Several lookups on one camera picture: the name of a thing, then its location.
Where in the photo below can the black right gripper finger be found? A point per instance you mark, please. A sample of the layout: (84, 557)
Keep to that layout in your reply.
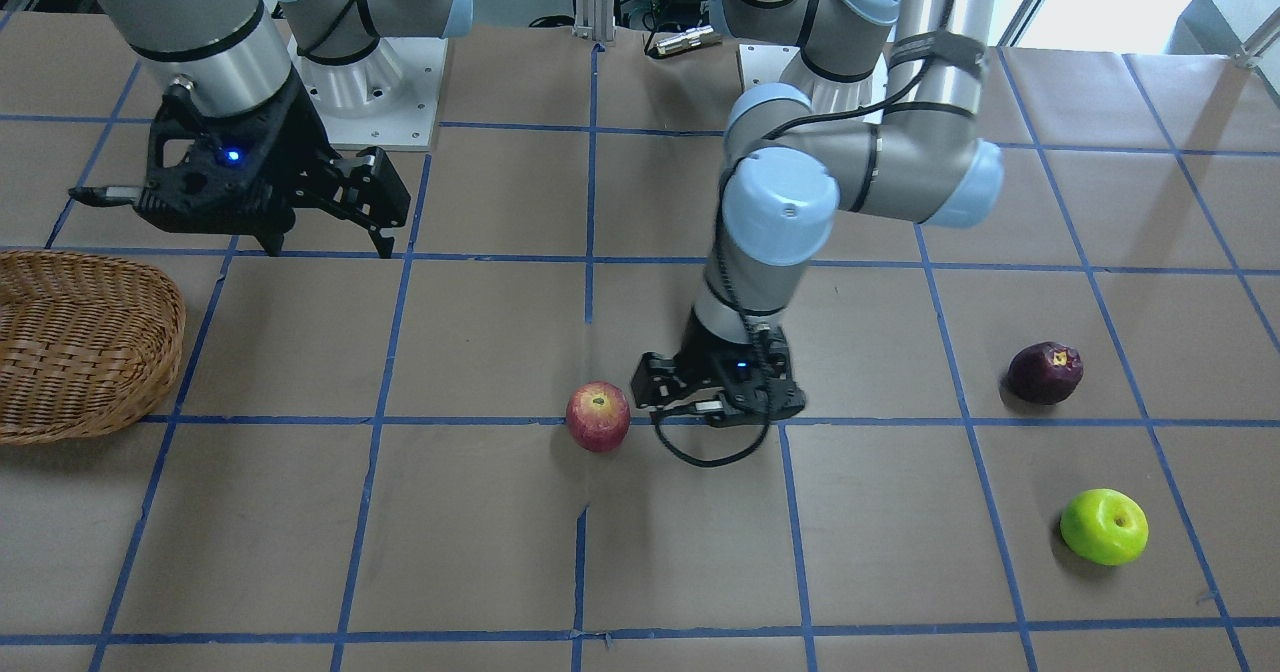
(366, 190)

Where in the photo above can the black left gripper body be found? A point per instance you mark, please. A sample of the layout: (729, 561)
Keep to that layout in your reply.
(703, 345)

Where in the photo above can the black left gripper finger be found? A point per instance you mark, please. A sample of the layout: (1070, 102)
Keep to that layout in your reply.
(667, 384)

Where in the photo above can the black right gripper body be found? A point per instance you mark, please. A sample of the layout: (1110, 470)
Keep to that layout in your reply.
(291, 139)

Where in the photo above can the red yellow apple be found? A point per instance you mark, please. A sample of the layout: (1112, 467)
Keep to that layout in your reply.
(598, 416)

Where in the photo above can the dark red apple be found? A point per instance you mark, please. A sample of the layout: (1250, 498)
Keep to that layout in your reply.
(1045, 373)

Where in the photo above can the green apple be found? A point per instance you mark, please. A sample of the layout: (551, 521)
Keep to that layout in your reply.
(1104, 526)

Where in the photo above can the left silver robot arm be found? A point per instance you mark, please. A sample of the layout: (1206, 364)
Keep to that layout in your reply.
(879, 118)

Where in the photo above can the wicker basket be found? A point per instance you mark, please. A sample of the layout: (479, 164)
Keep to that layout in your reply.
(89, 344)

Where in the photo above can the silver metal connector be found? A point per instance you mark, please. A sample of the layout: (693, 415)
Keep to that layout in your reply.
(684, 41)

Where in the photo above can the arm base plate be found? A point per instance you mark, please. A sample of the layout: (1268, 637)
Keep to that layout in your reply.
(390, 99)
(761, 64)

